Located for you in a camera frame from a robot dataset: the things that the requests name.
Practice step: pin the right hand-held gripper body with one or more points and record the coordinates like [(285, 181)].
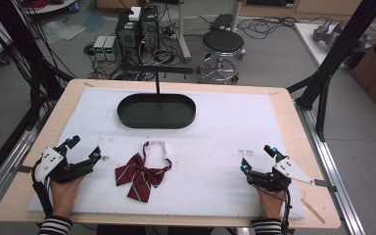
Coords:
[(290, 169)]

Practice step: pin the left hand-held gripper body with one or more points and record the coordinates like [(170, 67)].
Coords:
[(49, 161)]

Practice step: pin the red striped bow tie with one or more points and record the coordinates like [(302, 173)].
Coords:
[(140, 174)]

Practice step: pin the person's left hand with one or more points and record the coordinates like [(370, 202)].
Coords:
[(64, 197)]

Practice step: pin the person's right hand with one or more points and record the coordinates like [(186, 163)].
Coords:
[(271, 204)]

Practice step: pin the black table clamp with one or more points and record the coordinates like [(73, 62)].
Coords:
[(324, 184), (24, 169)]

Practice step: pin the white foam mat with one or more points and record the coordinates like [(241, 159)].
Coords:
[(215, 147)]

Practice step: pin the thin wooden stick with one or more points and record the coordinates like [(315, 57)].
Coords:
[(313, 211)]

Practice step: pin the black stand with oval tray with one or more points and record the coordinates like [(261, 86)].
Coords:
[(156, 112)]

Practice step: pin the white power supply unit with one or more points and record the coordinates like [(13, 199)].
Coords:
[(99, 47), (112, 48)]

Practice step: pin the clear plastic sheet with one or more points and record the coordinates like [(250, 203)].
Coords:
[(62, 30)]

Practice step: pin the black round stool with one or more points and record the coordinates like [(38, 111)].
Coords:
[(223, 41)]

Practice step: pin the black computer tower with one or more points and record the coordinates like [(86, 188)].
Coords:
[(128, 36), (150, 29)]

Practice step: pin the grey machine part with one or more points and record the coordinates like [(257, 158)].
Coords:
[(326, 31)]

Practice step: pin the black flat device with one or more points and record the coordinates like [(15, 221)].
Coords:
[(222, 21)]

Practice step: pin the white box on computer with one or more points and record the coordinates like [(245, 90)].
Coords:
[(134, 13)]

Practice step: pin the white desk leg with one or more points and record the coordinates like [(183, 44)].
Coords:
[(182, 36)]

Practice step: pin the aluminium rail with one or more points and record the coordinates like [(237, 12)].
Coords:
[(6, 169), (331, 169)]

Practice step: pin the black metal frame strut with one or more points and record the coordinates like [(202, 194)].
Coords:
[(336, 55)]

